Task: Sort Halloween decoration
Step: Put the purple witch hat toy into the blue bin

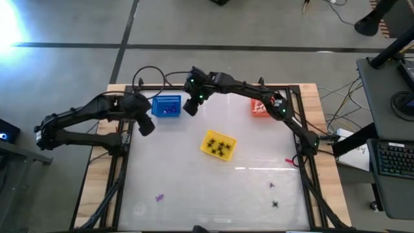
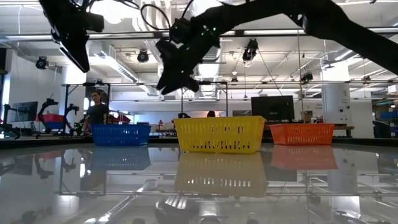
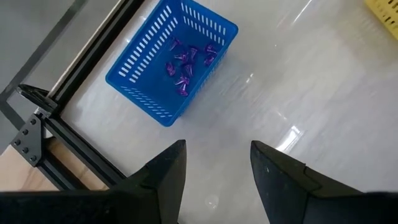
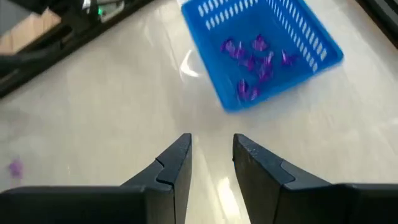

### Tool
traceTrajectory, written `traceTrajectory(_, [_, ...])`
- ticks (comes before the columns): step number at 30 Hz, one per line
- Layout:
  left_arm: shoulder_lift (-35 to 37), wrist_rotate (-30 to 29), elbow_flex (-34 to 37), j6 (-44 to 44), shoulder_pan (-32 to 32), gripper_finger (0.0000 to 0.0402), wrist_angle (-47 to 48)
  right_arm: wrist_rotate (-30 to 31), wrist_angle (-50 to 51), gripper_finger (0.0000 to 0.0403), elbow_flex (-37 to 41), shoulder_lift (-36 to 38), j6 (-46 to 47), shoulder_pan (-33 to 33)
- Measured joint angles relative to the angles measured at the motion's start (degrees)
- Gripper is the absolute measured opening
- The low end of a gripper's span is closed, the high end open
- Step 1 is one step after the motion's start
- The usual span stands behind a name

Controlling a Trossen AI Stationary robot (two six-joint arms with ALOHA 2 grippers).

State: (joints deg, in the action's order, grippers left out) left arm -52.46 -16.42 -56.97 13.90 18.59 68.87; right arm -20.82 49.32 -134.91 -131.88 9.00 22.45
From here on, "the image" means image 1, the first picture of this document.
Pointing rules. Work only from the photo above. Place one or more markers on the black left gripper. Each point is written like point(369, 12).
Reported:
point(137, 105)

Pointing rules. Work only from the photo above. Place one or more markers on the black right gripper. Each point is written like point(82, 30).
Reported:
point(199, 84)

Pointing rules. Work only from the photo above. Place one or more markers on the yellow plastic basket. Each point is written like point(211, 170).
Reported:
point(205, 147)

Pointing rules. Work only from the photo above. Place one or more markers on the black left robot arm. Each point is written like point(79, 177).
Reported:
point(81, 111)

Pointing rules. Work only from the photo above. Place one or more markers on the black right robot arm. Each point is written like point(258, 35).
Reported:
point(252, 92)

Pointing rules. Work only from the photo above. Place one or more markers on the blue plastic basket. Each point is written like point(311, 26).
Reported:
point(158, 105)

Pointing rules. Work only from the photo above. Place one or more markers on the orange plastic basket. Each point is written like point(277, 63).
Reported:
point(255, 113)

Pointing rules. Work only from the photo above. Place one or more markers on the small red tag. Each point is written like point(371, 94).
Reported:
point(288, 160)

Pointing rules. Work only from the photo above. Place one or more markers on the grey metal stand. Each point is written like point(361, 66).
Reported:
point(19, 153)

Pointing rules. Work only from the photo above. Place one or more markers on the black box with blue light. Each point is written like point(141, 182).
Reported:
point(9, 132)

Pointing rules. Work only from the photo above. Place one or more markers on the person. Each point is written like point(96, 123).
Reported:
point(200, 229)

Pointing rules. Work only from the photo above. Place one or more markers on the black desk leg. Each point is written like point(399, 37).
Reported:
point(355, 140)

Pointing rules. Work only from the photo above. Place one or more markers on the white paper sheet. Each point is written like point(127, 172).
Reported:
point(355, 158)

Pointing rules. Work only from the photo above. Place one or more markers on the black chair foot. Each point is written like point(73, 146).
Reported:
point(368, 24)

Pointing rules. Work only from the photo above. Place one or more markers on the grey desk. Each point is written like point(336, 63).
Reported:
point(381, 97)

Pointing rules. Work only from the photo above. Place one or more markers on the orange striped mat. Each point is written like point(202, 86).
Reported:
point(384, 27)

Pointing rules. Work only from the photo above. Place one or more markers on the black pole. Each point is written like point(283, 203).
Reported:
point(391, 48)

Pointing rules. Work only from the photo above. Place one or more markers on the round black monitor base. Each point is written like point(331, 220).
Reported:
point(404, 103)

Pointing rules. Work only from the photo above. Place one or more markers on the black device on desk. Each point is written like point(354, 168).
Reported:
point(408, 72)

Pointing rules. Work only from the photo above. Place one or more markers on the black keyboard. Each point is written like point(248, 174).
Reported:
point(394, 160)

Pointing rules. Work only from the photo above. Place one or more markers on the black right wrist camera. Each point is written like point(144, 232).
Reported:
point(191, 107)

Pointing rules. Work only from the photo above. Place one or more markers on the black aluminium table frame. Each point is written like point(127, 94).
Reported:
point(242, 86)

